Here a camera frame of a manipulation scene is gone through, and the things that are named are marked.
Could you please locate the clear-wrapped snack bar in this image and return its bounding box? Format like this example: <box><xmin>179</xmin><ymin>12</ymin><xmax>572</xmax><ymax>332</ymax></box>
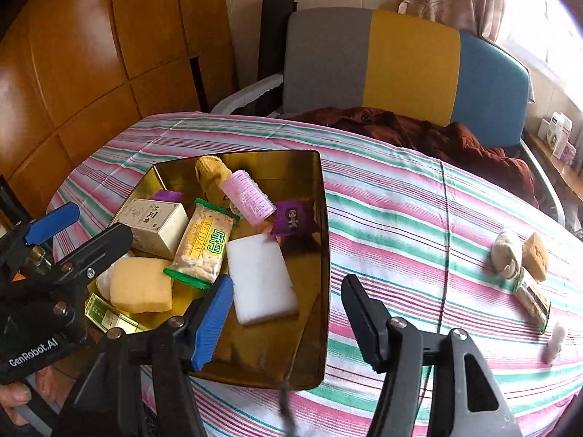
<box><xmin>514</xmin><ymin>268</ymin><xmax>552</xmax><ymax>334</ymax></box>

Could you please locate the dark red blanket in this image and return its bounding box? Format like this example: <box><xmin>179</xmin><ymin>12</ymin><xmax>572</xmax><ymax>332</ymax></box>
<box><xmin>285</xmin><ymin>107</ymin><xmax>539</xmax><ymax>210</ymax></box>

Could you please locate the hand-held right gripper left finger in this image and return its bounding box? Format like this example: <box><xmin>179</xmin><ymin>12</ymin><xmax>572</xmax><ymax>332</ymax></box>
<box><xmin>59</xmin><ymin>275</ymin><xmax>235</xmax><ymax>437</ymax></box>

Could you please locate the cream rolled sock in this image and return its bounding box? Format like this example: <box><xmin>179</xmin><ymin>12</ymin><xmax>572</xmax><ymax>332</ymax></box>
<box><xmin>492</xmin><ymin>231</ymin><xmax>524</xmax><ymax>279</ymax></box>

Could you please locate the purple snack packet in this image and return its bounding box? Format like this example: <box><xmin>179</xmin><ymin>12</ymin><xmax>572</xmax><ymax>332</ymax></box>
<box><xmin>270</xmin><ymin>199</ymin><xmax>317</xmax><ymax>237</ymax></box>

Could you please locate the white carton box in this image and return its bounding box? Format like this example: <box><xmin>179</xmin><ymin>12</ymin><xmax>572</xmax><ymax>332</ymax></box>
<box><xmin>537</xmin><ymin>111</ymin><xmax>574</xmax><ymax>155</ymax></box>

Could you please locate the window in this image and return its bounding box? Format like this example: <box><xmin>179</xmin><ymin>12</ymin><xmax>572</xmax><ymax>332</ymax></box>
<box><xmin>501</xmin><ymin>0</ymin><xmax>583</xmax><ymax>78</ymax></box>

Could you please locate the white sponge block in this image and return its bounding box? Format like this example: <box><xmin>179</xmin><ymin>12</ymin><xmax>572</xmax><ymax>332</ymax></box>
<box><xmin>226</xmin><ymin>233</ymin><xmax>300</xmax><ymax>326</ymax></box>

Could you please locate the grey yellow blue chair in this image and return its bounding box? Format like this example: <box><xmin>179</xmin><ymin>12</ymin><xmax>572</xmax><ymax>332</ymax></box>
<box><xmin>210</xmin><ymin>7</ymin><xmax>568</xmax><ymax>228</ymax></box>

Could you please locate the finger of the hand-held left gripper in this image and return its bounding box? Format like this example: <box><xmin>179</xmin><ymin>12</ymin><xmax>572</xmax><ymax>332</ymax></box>
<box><xmin>0</xmin><ymin>202</ymin><xmax>82</xmax><ymax>267</ymax></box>
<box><xmin>27</xmin><ymin>223</ymin><xmax>135</xmax><ymax>296</ymax></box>

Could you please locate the gold tin tray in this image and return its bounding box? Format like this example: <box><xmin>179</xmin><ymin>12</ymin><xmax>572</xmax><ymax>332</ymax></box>
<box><xmin>86</xmin><ymin>149</ymin><xmax>331</xmax><ymax>391</ymax></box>

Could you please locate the black rolled mat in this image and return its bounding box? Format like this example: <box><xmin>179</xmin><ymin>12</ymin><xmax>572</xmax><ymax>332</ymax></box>
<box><xmin>257</xmin><ymin>0</ymin><xmax>297</xmax><ymax>83</ymax></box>

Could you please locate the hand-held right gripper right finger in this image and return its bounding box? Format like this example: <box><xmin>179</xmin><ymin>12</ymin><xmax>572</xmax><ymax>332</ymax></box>
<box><xmin>341</xmin><ymin>274</ymin><xmax>524</xmax><ymax>437</ymax></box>

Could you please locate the pink hair roller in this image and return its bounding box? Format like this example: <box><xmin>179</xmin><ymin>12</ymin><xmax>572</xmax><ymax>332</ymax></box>
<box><xmin>221</xmin><ymin>169</ymin><xmax>277</xmax><ymax>226</ymax></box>

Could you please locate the wooden side desk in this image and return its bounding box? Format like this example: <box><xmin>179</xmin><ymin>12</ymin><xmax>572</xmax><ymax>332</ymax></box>
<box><xmin>524</xmin><ymin>130</ymin><xmax>583</xmax><ymax>201</ymax></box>

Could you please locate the yellow knitted strap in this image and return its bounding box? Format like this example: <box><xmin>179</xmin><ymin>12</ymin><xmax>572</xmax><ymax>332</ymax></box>
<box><xmin>195</xmin><ymin>155</ymin><xmax>234</xmax><ymax>205</ymax></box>

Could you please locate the small green white box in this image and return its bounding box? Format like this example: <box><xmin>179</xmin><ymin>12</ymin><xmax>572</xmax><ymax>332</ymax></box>
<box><xmin>84</xmin><ymin>292</ymin><xmax>140</xmax><ymax>334</ymax></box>

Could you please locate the wooden wardrobe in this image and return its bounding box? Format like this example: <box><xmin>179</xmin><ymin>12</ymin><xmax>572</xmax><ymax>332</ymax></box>
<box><xmin>0</xmin><ymin>0</ymin><xmax>238</xmax><ymax>219</ymax></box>

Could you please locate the white gold-print box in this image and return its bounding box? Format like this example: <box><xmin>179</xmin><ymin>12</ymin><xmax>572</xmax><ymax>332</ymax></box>
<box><xmin>109</xmin><ymin>198</ymin><xmax>189</xmax><ymax>260</ymax></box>

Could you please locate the person's left hand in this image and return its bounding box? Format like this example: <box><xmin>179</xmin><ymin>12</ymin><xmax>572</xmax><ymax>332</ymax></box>
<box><xmin>0</xmin><ymin>364</ymin><xmax>74</xmax><ymax>416</ymax></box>

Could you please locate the green-edged rice cracker packet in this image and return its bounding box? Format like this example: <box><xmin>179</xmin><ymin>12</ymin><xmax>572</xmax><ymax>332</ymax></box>
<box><xmin>163</xmin><ymin>198</ymin><xmax>240</xmax><ymax>288</ymax></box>

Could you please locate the yellow sponge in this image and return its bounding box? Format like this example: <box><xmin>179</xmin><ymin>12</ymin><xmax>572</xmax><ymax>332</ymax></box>
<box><xmin>521</xmin><ymin>232</ymin><xmax>549</xmax><ymax>282</ymax></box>
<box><xmin>110</xmin><ymin>256</ymin><xmax>174</xmax><ymax>314</ymax></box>

